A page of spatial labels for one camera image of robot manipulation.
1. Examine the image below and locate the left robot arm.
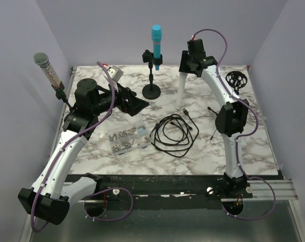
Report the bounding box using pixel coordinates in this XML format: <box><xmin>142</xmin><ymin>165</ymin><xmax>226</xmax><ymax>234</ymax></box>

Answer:
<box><xmin>18</xmin><ymin>78</ymin><xmax>149</xmax><ymax>225</ymax></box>

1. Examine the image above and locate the clear plastic screw box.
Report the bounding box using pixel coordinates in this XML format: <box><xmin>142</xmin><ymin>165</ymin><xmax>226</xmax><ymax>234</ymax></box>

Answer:
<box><xmin>103</xmin><ymin>111</ymin><xmax>150</xmax><ymax>155</ymax></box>

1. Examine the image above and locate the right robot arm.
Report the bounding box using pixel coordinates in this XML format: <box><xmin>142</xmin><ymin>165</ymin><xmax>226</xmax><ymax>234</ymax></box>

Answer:
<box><xmin>175</xmin><ymin>39</ymin><xmax>249</xmax><ymax>198</ymax></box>

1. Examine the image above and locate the white microphone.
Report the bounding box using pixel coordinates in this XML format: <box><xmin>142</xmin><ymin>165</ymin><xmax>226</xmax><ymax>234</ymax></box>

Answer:
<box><xmin>175</xmin><ymin>72</ymin><xmax>188</xmax><ymax>110</ymax></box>

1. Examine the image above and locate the glitter silver microphone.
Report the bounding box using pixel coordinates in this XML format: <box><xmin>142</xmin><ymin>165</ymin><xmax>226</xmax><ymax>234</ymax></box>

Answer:
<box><xmin>33</xmin><ymin>52</ymin><xmax>62</xmax><ymax>89</ymax></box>

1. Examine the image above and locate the coiled black usb cable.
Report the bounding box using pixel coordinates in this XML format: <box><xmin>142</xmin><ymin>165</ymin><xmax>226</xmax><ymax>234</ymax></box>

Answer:
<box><xmin>150</xmin><ymin>109</ymin><xmax>200</xmax><ymax>159</ymax></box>

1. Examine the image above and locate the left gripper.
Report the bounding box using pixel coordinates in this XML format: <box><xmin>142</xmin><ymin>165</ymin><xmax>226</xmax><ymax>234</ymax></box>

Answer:
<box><xmin>92</xmin><ymin>79</ymin><xmax>149</xmax><ymax>116</ymax></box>

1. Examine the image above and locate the blue microphone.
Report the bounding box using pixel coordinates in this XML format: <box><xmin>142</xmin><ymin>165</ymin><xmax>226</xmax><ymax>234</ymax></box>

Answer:
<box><xmin>151</xmin><ymin>25</ymin><xmax>162</xmax><ymax>59</ymax></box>

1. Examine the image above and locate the black tripod shock-mount stand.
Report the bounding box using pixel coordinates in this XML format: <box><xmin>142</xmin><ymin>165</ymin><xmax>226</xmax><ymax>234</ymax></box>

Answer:
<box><xmin>207</xmin><ymin>71</ymin><xmax>248</xmax><ymax>137</ymax></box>

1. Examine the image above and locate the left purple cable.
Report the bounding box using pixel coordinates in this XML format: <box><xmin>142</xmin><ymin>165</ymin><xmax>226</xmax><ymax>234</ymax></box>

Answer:
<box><xmin>31</xmin><ymin>61</ymin><xmax>136</xmax><ymax>233</ymax></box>

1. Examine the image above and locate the black round-base mic stand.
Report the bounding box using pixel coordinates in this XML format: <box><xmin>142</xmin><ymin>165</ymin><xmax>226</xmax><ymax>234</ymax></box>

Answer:
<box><xmin>142</xmin><ymin>50</ymin><xmax>163</xmax><ymax>100</ymax></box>

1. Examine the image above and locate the black desk mic stand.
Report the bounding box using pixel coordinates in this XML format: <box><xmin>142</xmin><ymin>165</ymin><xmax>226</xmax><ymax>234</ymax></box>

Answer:
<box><xmin>52</xmin><ymin>83</ymin><xmax>73</xmax><ymax>111</ymax></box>

